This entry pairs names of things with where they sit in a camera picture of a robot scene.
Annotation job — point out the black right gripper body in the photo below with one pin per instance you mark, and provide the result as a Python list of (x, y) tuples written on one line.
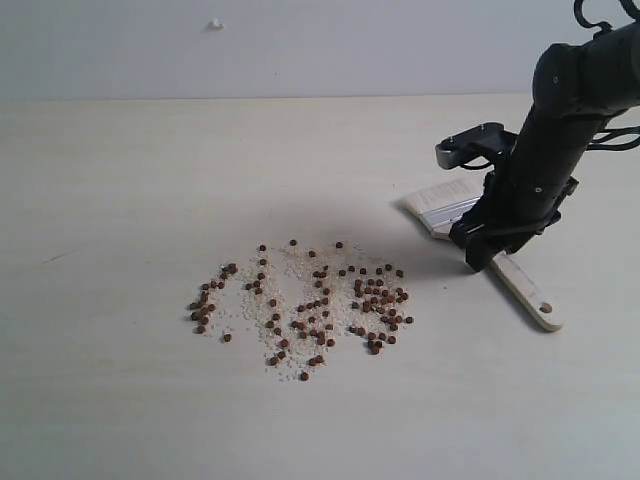
[(486, 230)]

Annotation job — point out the wooden paint brush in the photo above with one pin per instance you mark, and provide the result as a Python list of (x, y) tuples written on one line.
[(438, 207)]

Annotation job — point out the pile of brown pellets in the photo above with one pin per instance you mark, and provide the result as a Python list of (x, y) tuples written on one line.
[(301, 301)]

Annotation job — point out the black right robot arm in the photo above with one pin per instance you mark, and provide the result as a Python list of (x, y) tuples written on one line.
[(576, 91)]

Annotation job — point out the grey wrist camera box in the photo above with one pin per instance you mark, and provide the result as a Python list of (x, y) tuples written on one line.
[(477, 148)]

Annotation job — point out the small white wall hook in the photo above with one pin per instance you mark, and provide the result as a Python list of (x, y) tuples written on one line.
[(215, 25)]

